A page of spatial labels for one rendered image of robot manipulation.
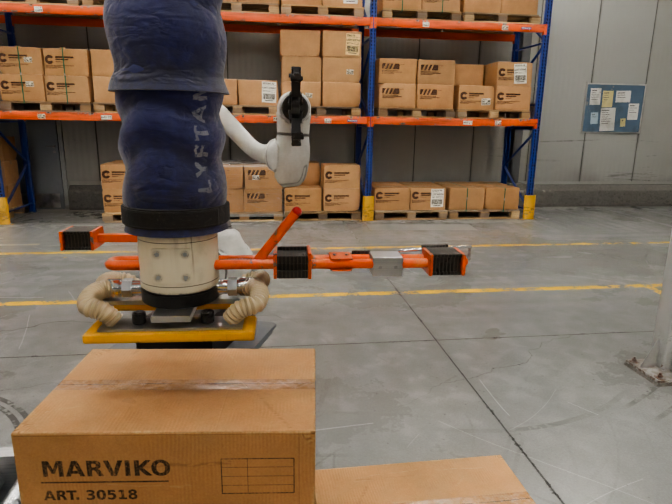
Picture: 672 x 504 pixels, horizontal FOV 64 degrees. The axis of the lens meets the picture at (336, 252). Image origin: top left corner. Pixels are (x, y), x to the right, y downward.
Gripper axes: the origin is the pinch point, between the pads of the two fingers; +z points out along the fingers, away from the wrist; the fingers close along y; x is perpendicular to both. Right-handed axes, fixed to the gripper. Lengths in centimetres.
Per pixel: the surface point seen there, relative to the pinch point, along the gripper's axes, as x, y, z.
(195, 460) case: 22, 70, 42
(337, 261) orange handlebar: -8.2, 33.9, 24.2
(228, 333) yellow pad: 15, 46, 36
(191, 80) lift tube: 20.8, -3.8, 30.8
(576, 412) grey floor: -157, 158, -111
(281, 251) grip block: 4.2, 32.8, 18.6
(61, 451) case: 48, 68, 41
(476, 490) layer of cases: -50, 104, 14
